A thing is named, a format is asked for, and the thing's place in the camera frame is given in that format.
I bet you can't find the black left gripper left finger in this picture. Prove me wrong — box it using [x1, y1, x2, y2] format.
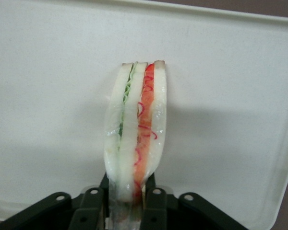
[0, 172, 110, 230]

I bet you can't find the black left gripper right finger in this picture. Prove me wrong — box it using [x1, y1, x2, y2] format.
[141, 172, 250, 230]

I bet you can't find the plastic-wrapped triangle sandwich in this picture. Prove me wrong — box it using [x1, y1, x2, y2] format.
[102, 59, 169, 230]

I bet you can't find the white plastic tray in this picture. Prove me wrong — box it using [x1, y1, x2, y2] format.
[0, 0, 288, 230]

